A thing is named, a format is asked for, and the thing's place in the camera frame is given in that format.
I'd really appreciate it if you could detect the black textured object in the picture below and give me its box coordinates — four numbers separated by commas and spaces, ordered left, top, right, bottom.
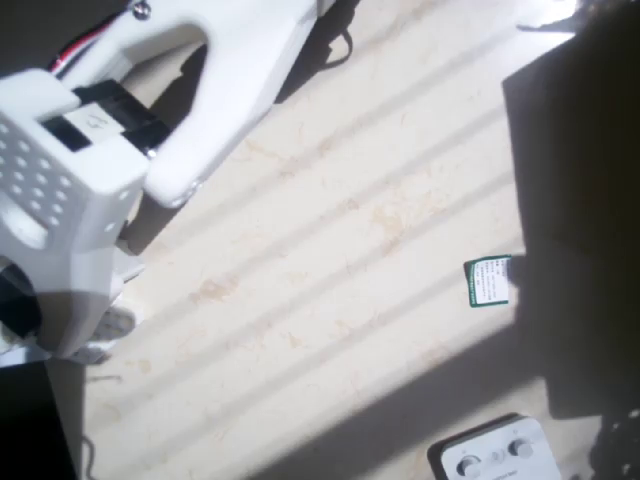
589, 407, 640, 480

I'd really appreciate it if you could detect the green-bordered white card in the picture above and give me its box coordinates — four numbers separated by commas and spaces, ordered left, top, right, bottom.
463, 254, 514, 309

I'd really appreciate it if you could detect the black pointed object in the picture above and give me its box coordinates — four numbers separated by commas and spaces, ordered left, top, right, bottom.
516, 0, 594, 37

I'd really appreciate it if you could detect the red white black forearm cable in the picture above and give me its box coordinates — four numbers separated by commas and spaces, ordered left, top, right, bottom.
47, 9, 129, 77

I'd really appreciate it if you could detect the white device with two knobs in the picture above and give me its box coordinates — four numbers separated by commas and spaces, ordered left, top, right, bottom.
427, 412, 564, 480

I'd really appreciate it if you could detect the thin dark cable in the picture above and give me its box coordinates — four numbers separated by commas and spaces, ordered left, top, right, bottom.
78, 429, 100, 480

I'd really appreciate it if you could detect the black rectangular object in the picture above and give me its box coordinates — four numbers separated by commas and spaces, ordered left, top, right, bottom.
0, 357, 80, 480

